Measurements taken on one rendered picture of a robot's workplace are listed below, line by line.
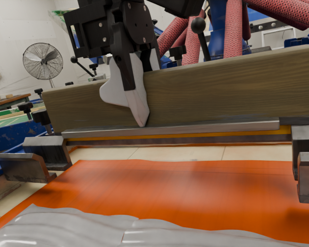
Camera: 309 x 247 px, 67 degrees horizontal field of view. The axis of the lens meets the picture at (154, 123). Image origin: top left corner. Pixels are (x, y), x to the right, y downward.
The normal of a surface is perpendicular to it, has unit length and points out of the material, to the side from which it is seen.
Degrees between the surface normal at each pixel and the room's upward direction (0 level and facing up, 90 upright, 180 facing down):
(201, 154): 0
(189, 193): 0
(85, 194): 0
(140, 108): 110
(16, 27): 90
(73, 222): 33
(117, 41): 72
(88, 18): 90
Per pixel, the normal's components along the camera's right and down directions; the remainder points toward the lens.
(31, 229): -0.30, -0.64
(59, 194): -0.20, -0.93
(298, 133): -0.42, -0.41
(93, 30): -0.39, 0.36
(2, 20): 0.90, -0.06
